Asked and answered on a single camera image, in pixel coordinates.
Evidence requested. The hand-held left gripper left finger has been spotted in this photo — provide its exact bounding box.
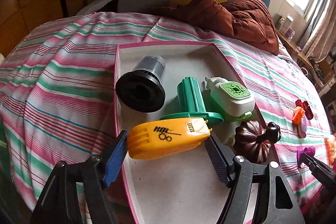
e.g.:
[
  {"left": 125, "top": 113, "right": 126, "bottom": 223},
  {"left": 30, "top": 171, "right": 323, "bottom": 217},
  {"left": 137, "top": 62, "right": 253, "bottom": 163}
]
[{"left": 30, "top": 130, "right": 129, "bottom": 224}]

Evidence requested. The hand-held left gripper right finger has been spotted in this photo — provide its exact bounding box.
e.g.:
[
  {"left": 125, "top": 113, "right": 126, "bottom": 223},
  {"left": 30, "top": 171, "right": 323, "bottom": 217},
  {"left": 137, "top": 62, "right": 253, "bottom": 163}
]
[{"left": 205, "top": 132, "right": 306, "bottom": 224}]

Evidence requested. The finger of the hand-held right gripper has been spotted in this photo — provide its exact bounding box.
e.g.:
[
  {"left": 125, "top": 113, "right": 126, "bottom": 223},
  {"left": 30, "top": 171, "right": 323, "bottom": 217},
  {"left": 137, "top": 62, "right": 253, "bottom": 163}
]
[{"left": 299, "top": 152, "right": 336, "bottom": 182}]

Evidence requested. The magenta plastic cup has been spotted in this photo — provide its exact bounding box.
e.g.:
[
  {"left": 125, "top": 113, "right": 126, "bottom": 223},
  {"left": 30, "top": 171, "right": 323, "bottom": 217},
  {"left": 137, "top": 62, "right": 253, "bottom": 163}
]
[{"left": 297, "top": 146, "right": 319, "bottom": 169}]

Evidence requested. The brown pumpkin ornament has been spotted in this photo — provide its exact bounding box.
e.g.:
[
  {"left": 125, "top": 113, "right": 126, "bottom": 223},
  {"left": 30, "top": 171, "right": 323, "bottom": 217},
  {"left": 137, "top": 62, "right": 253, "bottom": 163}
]
[{"left": 233, "top": 120, "right": 282, "bottom": 165}]

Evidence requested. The pink cardboard box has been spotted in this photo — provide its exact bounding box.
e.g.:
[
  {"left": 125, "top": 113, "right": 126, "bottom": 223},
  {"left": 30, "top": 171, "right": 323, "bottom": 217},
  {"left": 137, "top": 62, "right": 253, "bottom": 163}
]
[{"left": 113, "top": 42, "right": 281, "bottom": 224}]

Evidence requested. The yellow plastic toy case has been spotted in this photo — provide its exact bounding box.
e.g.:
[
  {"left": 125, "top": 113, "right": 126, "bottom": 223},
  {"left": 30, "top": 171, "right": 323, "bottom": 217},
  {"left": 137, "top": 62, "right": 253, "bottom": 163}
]
[{"left": 127, "top": 117, "right": 213, "bottom": 161}]

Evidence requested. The small orange plastic toy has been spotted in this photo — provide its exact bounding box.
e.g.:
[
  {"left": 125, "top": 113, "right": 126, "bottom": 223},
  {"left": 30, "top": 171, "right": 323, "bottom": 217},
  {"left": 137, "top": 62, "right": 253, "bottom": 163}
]
[{"left": 293, "top": 106, "right": 306, "bottom": 124}]

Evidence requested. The red translucent plastic piece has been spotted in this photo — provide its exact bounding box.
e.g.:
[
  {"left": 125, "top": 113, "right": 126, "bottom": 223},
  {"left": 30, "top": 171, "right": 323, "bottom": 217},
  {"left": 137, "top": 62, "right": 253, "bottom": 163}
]
[{"left": 302, "top": 99, "right": 314, "bottom": 119}]

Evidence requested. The white green plug-in device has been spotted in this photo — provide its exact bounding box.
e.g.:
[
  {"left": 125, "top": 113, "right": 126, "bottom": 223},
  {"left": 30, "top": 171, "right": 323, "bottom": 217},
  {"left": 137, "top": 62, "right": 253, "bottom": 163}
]
[{"left": 204, "top": 76, "right": 256, "bottom": 122}]

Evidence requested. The green plastic flanged part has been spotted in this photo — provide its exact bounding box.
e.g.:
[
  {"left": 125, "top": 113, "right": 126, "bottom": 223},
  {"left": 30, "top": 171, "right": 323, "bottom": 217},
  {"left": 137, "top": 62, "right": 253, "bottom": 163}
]
[{"left": 160, "top": 76, "right": 225, "bottom": 127}]

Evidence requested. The black funnel-shaped filter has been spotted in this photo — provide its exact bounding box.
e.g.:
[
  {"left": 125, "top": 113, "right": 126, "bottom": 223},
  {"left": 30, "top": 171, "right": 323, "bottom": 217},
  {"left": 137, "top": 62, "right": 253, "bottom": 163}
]
[{"left": 115, "top": 55, "right": 166, "bottom": 114}]

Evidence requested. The striped bed sheet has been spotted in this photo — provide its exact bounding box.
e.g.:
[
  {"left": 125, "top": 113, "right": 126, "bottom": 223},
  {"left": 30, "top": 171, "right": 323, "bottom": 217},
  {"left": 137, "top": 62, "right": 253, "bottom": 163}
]
[{"left": 0, "top": 12, "right": 336, "bottom": 216}]

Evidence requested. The beige pillow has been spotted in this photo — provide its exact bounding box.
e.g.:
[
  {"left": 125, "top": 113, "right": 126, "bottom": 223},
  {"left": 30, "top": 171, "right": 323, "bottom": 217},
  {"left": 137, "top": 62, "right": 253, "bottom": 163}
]
[{"left": 277, "top": 43, "right": 292, "bottom": 59}]

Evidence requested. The wooden bedside shelf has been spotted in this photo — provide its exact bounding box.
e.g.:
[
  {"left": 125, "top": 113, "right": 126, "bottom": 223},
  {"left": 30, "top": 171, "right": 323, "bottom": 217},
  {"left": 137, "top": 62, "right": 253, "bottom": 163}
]
[{"left": 277, "top": 30, "right": 315, "bottom": 72}]

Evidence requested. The brown quilt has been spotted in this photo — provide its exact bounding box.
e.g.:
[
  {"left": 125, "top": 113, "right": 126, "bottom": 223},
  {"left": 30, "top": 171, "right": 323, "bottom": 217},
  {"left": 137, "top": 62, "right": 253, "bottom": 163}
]
[{"left": 220, "top": 0, "right": 280, "bottom": 55}]

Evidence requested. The brown pillow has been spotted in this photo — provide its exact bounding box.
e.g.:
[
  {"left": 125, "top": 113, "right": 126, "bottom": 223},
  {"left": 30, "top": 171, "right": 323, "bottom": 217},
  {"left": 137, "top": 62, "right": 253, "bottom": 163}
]
[{"left": 155, "top": 0, "right": 235, "bottom": 37}]

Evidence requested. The white carton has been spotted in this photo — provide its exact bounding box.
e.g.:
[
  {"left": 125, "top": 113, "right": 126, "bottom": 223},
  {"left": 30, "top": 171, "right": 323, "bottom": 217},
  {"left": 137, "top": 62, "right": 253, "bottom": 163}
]
[{"left": 278, "top": 14, "right": 294, "bottom": 35}]

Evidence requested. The pink patterned curtain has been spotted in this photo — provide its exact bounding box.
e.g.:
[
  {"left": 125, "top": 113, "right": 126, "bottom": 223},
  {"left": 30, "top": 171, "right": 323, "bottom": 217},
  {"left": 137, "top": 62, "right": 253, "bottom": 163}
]
[{"left": 299, "top": 0, "right": 336, "bottom": 62}]

